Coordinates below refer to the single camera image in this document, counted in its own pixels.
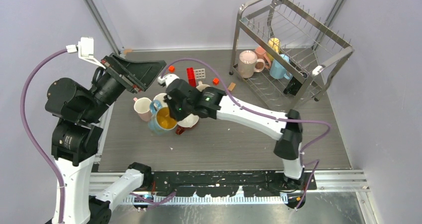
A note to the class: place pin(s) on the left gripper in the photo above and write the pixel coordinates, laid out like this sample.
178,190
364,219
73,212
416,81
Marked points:
144,72

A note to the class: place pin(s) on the pale yellow mug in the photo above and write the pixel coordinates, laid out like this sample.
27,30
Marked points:
160,98

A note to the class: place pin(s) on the pink faceted mug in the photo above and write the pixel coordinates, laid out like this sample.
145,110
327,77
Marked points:
141,107

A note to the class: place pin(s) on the blue patterned mug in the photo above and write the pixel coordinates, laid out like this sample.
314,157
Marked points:
161,121

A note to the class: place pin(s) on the cream floral mug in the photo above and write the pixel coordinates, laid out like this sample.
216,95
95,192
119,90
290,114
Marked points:
201,86

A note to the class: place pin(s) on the dark red cup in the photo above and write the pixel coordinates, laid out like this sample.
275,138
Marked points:
187,123

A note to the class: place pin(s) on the pink cup rack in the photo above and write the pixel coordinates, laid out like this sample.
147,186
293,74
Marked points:
249,64

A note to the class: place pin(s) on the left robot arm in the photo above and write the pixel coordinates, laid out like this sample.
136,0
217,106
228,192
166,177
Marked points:
75,139

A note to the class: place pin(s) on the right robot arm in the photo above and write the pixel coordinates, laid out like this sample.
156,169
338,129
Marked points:
184,100

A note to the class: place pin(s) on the steel dish rack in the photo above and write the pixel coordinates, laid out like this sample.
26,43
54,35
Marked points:
309,50

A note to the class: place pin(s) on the orange cube far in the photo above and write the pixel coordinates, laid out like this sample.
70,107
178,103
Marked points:
171,69

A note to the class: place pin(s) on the red duplo block tower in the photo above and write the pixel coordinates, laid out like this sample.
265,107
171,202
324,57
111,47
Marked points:
191,77

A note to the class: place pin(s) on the white window grid piece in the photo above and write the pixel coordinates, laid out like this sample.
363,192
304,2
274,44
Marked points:
200,74

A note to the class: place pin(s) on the orange cube near grid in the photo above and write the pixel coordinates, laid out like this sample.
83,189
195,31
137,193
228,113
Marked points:
216,81

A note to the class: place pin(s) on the brown wooden block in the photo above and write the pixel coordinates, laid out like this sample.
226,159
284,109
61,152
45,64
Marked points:
231,86

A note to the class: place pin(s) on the small salmon cup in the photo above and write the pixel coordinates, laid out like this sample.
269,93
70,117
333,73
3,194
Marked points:
262,54

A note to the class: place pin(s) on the light blue cup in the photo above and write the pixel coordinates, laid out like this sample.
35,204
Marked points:
278,71

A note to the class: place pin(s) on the small yellow cup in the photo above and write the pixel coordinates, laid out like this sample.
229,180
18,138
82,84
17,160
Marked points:
274,43

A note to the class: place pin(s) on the black glossy mug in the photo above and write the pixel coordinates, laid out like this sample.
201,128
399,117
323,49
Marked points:
292,87

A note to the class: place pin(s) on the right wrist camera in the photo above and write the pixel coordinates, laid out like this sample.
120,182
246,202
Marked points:
166,80

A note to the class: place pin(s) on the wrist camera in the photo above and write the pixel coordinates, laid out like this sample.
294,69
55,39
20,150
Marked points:
85,51
166,80

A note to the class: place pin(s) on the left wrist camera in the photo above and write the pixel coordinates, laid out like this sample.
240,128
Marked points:
85,51

